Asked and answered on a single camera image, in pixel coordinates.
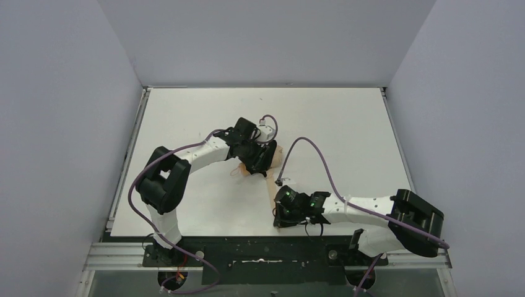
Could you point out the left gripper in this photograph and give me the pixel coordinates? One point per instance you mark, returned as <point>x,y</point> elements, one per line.
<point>259,163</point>

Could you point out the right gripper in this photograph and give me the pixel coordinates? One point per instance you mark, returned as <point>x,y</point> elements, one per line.
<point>281,210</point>

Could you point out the beige folding umbrella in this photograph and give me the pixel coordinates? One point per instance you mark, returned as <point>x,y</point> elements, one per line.
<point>269,178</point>

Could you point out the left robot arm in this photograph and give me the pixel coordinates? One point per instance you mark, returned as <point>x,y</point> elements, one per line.
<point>162,183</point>

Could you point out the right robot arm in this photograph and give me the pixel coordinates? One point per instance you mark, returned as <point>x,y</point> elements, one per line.
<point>390,223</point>

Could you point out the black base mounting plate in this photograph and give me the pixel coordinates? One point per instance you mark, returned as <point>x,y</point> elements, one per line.
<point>265,260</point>

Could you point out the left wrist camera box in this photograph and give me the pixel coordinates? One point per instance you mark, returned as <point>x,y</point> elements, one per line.
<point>265,134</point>

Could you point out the aluminium frame rail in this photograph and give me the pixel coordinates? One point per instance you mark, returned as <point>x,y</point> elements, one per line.
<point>114,268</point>

